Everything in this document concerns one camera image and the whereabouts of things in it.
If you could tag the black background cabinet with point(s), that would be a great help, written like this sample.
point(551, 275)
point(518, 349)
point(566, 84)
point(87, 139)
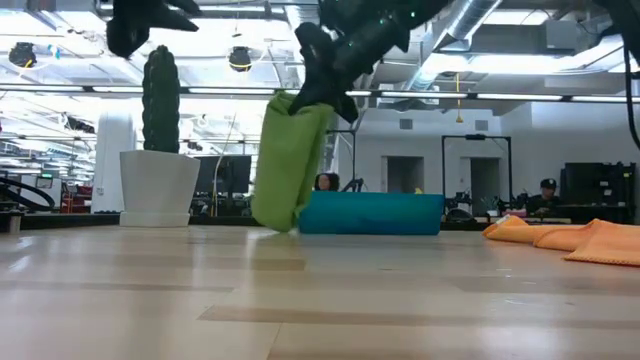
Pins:
point(597, 182)

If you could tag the black aluminium table frame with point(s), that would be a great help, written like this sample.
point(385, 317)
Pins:
point(60, 221)

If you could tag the black round ceiling fixture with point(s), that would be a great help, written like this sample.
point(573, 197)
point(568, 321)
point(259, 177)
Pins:
point(240, 57)
point(22, 54)

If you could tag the person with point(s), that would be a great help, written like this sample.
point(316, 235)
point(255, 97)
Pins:
point(545, 200)
point(326, 181)

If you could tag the teal plastic bin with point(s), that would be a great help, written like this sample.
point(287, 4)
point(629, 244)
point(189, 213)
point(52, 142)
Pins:
point(375, 212)

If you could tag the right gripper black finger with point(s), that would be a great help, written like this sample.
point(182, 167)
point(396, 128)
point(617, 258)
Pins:
point(310, 100)
point(349, 107)

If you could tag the long ceiling light strip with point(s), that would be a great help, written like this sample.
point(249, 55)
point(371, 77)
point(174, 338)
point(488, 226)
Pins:
point(520, 97)
point(230, 90)

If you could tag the orange microfiber towel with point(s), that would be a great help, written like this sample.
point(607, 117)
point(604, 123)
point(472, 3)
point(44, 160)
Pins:
point(590, 242)

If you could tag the white pillar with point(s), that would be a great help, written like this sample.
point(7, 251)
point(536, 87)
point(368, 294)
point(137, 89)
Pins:
point(114, 165)

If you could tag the white hexagonal plant pot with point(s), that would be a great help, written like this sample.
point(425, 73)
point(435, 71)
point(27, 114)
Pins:
point(157, 185)

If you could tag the black background monitor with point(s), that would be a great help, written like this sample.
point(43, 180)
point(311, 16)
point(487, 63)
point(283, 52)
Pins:
point(230, 175)

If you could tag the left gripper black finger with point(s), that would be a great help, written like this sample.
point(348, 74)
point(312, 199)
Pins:
point(125, 35)
point(172, 15)

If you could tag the green microfiber towel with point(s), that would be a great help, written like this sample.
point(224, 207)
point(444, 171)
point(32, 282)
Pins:
point(290, 165)

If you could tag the green cactus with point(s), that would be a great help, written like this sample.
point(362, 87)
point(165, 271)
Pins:
point(161, 100)

